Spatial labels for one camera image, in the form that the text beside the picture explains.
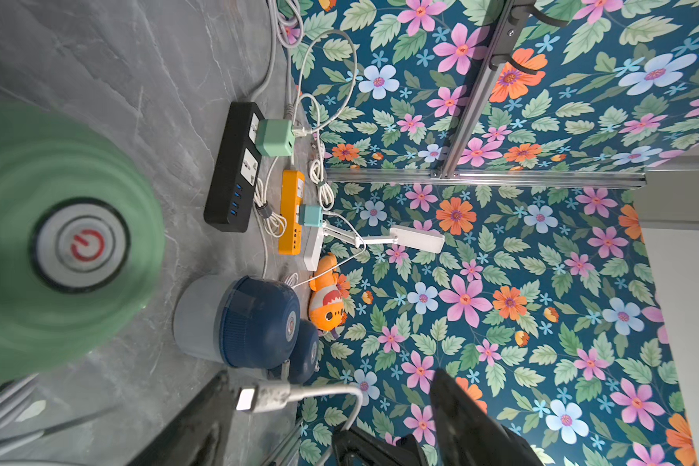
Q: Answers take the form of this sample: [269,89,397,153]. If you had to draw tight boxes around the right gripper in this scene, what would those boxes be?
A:
[332,427,428,466]

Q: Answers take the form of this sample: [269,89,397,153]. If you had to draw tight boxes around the green charger adapter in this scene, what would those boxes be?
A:
[256,120,295,157]

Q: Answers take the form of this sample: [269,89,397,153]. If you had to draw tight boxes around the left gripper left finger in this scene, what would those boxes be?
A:
[128,371,235,466]

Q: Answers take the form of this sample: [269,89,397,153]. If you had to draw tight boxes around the white cords at back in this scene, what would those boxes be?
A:
[247,0,307,106]

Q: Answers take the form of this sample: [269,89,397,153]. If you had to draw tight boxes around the green meat grinder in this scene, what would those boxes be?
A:
[0,102,166,384]

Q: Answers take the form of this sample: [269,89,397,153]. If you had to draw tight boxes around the blue meat grinder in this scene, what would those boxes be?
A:
[287,320,320,384]
[173,276,301,369]

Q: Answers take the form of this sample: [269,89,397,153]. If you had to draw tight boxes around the orange clownfish plush toy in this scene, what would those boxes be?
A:
[308,254,347,332]

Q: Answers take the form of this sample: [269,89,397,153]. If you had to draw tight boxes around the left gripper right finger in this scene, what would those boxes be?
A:
[429,369,543,466]

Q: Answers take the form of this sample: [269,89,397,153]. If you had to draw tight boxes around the blue meat grinder front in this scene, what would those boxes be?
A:
[287,320,320,384]

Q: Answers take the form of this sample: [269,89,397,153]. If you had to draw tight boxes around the orange power strip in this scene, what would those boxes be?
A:
[278,170,305,256]

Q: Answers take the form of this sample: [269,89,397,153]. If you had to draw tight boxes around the white folding desk lamp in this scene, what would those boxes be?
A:
[303,221,445,272]

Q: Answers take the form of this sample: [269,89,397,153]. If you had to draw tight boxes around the teal charger adapter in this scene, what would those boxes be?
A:
[298,204,323,228]

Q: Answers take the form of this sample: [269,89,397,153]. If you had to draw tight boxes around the black power strip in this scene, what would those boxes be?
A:
[204,102,263,233]

